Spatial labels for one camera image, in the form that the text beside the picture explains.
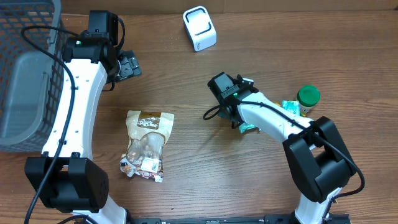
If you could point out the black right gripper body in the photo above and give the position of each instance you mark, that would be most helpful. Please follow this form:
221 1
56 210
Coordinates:
223 115

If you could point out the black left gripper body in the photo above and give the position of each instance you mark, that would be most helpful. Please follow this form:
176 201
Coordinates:
129 67

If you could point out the teal wet wipes pack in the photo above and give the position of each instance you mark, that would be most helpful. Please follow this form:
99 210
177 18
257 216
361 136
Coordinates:
243 128

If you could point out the yellow drink bottle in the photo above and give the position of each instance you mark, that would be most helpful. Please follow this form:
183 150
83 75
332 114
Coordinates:
303 114

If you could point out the teal tissue pack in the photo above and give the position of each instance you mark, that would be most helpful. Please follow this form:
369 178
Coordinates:
291 106

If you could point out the beige brown snack bag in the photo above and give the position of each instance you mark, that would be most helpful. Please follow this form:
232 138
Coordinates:
148 134

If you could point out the green lidded cup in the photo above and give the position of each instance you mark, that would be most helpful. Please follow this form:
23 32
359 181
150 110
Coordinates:
308 97

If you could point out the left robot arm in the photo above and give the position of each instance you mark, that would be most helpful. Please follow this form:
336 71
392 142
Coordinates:
64 176

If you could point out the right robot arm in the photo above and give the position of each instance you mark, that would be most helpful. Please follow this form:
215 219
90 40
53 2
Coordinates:
318 159

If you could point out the white barcode scanner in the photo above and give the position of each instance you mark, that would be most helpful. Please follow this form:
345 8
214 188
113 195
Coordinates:
199 28

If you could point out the dark grey plastic basket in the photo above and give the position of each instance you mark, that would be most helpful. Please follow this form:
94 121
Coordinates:
31 81

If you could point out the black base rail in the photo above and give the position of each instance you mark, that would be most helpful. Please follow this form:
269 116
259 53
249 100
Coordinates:
211 221

